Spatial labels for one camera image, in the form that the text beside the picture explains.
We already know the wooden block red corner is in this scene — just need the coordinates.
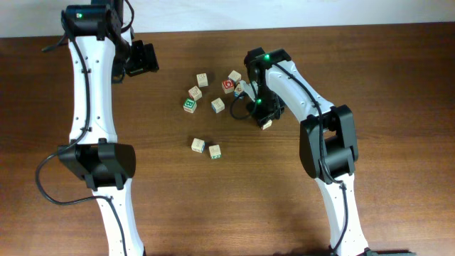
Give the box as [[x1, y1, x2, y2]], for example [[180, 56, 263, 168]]
[[262, 119, 273, 130]]

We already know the wooden block blue front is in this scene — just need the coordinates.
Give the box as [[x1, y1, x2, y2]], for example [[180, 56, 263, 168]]
[[234, 85, 245, 99]]

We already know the wooden block blue edge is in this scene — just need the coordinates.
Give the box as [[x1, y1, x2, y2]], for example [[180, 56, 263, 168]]
[[211, 98, 225, 113]]

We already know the wooden block green front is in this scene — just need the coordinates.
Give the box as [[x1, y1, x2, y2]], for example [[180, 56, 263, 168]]
[[209, 144, 222, 159]]

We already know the wooden block blue corner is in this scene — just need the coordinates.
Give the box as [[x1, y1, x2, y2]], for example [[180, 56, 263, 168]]
[[191, 138, 205, 153]]

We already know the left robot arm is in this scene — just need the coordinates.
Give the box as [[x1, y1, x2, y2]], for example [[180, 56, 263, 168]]
[[57, 1, 159, 255]]

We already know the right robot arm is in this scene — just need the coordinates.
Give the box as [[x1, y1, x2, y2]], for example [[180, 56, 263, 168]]
[[244, 48, 369, 255]]

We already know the wooden block blue side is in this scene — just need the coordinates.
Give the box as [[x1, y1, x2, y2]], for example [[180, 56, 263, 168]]
[[228, 70, 242, 84]]

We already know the red faced wooden block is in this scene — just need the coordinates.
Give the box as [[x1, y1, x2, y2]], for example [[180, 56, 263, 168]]
[[222, 79, 235, 94]]

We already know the wooden block red drawing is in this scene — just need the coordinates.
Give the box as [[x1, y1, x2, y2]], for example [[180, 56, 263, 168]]
[[188, 86, 203, 101]]

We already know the plain wooden block top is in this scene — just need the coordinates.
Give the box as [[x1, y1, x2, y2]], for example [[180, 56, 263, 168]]
[[196, 73, 208, 87]]

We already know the green faced wooden block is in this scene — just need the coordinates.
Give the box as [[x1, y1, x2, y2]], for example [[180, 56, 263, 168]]
[[183, 98, 197, 113]]

